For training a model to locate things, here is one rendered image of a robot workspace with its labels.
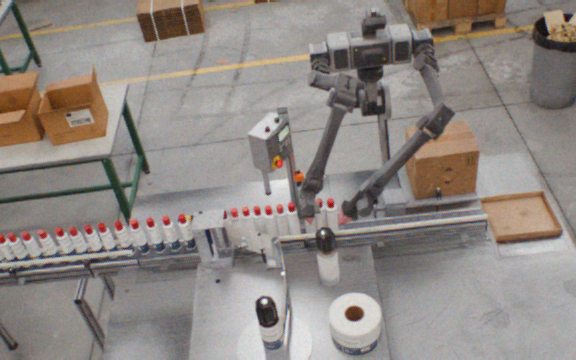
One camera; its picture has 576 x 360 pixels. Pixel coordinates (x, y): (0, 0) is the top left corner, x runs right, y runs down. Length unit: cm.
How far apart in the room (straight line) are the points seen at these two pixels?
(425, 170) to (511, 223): 47
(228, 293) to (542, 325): 131
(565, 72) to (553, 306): 260
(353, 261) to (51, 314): 215
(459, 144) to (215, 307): 135
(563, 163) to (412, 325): 240
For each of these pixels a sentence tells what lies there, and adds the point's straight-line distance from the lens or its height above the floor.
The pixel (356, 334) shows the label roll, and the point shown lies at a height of 102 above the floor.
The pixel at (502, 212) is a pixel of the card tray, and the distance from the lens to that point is 315.
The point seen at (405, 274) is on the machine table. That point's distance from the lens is 285.
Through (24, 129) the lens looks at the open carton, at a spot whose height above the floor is 88.
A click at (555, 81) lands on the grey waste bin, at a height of 26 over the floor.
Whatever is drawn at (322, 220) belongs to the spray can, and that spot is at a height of 98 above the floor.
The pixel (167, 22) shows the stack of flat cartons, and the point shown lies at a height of 18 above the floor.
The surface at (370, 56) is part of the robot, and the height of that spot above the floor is 148.
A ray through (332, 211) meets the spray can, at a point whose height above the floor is 104.
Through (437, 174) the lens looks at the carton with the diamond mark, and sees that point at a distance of 306.
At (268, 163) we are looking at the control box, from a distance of 266.
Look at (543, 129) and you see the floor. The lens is 507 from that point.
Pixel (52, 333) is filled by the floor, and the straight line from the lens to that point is 417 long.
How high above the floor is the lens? 304
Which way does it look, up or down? 41 degrees down
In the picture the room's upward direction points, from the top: 9 degrees counter-clockwise
